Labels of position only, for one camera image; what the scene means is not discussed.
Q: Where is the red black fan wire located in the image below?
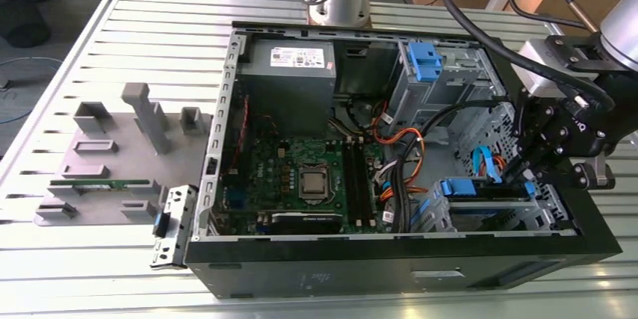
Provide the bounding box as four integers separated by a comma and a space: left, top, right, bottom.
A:
232, 94, 250, 176

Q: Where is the hard disk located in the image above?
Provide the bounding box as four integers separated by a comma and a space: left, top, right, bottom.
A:
418, 179, 539, 229

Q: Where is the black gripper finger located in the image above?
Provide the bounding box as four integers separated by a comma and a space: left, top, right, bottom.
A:
535, 158, 593, 189
500, 90, 569, 185

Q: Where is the metal disk bay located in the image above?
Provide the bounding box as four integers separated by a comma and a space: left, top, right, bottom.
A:
418, 176, 569, 233

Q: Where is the orange wire bundle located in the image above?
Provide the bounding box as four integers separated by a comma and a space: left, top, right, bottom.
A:
372, 128, 430, 204

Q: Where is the black PC case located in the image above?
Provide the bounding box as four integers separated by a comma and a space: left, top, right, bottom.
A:
181, 19, 625, 300

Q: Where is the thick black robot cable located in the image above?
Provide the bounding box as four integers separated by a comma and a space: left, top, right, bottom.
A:
443, 0, 617, 111

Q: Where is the black graphics card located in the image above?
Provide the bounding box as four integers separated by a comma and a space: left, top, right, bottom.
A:
268, 211, 344, 236

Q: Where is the black bin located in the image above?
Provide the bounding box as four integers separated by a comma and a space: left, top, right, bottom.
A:
0, 0, 53, 49

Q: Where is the grey power supply unit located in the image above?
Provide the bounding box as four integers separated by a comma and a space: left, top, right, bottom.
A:
238, 37, 336, 139

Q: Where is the black RAM slot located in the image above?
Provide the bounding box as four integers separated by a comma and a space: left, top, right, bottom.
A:
356, 138, 376, 227
343, 138, 360, 229

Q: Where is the black cable bundle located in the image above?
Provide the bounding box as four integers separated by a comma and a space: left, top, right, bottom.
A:
391, 100, 502, 232

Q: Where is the CPU socket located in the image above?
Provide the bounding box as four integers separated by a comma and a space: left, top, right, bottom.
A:
296, 161, 334, 206

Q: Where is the green RAM stick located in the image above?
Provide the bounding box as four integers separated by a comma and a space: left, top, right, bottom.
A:
49, 179, 151, 190

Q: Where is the metal expansion slot bracket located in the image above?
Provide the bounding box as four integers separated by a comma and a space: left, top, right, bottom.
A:
148, 184, 200, 270

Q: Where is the silver CPU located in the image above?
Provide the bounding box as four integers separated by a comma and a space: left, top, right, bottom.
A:
299, 172, 330, 193

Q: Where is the small grey wrist camera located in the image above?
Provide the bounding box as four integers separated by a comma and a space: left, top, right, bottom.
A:
573, 161, 618, 190

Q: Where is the blue data wire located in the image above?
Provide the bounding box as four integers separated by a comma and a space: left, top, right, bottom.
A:
471, 145, 507, 182

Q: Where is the grey parts rack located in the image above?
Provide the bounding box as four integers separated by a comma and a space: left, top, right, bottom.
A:
33, 81, 214, 227

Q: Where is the blue drive latch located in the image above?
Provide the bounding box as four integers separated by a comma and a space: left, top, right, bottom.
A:
406, 41, 444, 83

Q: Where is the green motherboard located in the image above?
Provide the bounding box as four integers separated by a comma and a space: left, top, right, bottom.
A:
214, 135, 395, 236

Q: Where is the metal drive cage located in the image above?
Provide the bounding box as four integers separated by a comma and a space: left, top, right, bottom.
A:
388, 40, 518, 140

